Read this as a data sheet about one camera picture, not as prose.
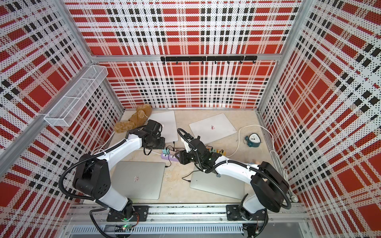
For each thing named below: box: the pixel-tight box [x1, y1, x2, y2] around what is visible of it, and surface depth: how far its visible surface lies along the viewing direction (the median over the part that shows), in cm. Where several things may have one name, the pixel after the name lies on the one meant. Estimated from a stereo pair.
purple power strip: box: [160, 153, 180, 163], surface depth 93 cm
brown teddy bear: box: [114, 103, 153, 134], surface depth 104 cm
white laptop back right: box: [189, 113, 238, 145], surface depth 113 cm
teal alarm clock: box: [244, 132, 262, 148], surface depth 100 cm
